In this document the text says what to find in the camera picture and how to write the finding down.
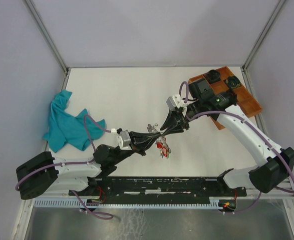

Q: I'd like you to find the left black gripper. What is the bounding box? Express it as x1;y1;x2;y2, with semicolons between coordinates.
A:
112;130;162;165

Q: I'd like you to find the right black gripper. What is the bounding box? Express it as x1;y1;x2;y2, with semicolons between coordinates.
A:
160;99;203;137

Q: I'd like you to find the silver keyring with keys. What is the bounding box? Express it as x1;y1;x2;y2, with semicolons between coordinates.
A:
147;123;172;159

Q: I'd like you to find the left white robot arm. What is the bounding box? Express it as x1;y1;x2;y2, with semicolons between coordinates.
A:
15;130;162;200

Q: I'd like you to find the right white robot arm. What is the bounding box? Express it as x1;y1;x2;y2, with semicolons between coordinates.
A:
160;78;294;196

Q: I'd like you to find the black round part top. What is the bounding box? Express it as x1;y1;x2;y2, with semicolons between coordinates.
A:
204;69;221;84

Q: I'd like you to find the green yellow round part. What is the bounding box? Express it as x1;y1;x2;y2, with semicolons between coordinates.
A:
224;75;242;90

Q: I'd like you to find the orange compartment tray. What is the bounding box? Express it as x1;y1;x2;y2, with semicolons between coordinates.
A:
188;66;262;118

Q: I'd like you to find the teal cloth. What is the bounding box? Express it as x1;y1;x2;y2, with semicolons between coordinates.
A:
43;90;106;153

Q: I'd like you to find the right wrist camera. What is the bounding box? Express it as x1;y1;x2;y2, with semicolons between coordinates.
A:
166;94;187;111

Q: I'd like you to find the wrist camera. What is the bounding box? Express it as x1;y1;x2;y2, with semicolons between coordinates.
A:
166;94;187;111
111;128;132;151

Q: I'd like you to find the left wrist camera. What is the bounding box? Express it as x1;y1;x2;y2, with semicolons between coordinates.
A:
111;128;132;151

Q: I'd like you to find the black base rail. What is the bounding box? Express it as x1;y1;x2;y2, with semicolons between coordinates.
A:
77;176;247;204

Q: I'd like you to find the white slotted cable duct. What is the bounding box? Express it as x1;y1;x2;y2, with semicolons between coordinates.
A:
34;197;222;210

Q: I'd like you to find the aluminium front frame rail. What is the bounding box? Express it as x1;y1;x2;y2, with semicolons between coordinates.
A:
245;179;294;200

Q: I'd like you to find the right aluminium frame post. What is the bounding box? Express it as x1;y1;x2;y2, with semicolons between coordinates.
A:
242;0;288;71

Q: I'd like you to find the aluminium frame post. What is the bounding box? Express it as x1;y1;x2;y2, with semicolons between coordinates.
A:
242;0;288;71
22;0;69;74

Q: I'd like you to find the left aluminium frame post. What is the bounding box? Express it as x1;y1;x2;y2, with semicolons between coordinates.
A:
22;0;69;74

